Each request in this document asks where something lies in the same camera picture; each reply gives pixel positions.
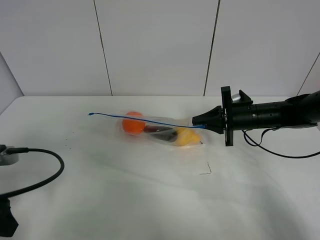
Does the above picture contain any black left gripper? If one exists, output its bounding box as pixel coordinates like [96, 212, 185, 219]
[0, 198, 19, 238]

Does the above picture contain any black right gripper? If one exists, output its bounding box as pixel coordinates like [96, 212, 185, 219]
[192, 86, 253, 147]

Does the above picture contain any clear blue-zip plastic bag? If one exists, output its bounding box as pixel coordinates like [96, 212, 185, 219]
[88, 111, 205, 148]

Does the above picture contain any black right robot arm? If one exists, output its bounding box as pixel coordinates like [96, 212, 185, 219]
[192, 86, 320, 147]

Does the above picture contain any yellow lemon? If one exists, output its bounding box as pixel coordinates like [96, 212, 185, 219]
[174, 128, 202, 147]

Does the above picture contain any dark purple eggplant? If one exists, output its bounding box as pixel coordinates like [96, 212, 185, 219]
[143, 125, 178, 143]

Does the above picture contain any orange fruit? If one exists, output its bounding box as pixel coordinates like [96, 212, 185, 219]
[121, 111, 146, 135]

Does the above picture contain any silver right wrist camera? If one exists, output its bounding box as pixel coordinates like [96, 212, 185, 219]
[231, 93, 242, 103]

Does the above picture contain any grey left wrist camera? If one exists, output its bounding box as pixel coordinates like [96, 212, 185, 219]
[0, 144, 19, 167]

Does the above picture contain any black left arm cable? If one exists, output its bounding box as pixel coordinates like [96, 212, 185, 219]
[0, 147, 65, 198]

